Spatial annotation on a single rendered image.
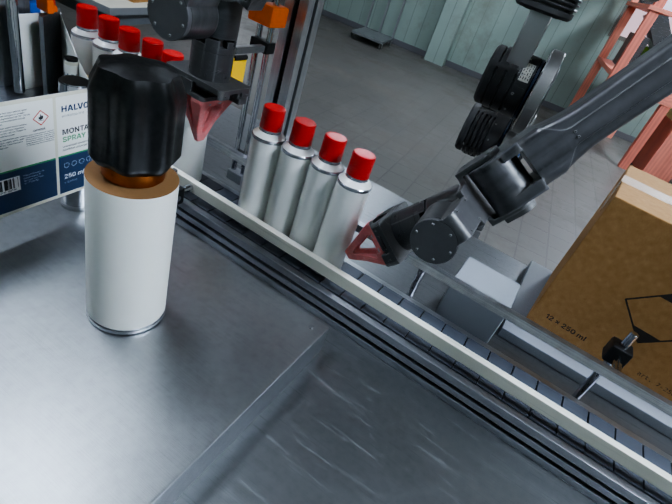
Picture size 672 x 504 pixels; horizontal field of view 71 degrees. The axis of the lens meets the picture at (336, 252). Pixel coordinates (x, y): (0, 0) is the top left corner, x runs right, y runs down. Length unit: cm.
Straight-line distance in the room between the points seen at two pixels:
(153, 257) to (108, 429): 17
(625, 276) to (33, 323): 82
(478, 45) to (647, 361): 718
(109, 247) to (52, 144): 23
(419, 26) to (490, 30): 106
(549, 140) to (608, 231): 29
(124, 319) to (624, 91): 59
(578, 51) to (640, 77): 722
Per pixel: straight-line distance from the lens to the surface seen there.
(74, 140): 73
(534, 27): 121
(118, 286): 55
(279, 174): 72
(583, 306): 89
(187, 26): 61
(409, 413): 68
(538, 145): 58
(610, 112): 60
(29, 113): 67
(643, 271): 86
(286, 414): 62
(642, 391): 75
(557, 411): 70
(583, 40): 781
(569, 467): 74
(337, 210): 67
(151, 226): 50
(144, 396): 55
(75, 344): 60
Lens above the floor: 133
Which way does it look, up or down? 34 degrees down
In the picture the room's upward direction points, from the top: 20 degrees clockwise
